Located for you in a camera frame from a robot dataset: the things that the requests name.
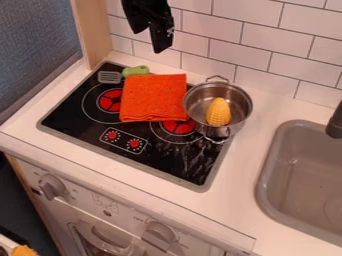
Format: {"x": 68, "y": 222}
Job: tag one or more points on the yellow toy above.
{"x": 23, "y": 251}

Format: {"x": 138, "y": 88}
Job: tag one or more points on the toy stove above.
{"x": 133, "y": 140}

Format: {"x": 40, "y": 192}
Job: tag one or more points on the toy sink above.
{"x": 307, "y": 180}

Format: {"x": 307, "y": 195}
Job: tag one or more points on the yellow toy corn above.
{"x": 218, "y": 112}

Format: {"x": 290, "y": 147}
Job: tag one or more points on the silver pot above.
{"x": 200, "y": 103}

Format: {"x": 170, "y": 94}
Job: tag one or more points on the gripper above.
{"x": 147, "y": 6}

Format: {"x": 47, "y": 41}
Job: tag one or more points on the tap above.
{"x": 335, "y": 123}

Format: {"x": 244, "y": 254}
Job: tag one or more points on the orange cloth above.
{"x": 153, "y": 97}

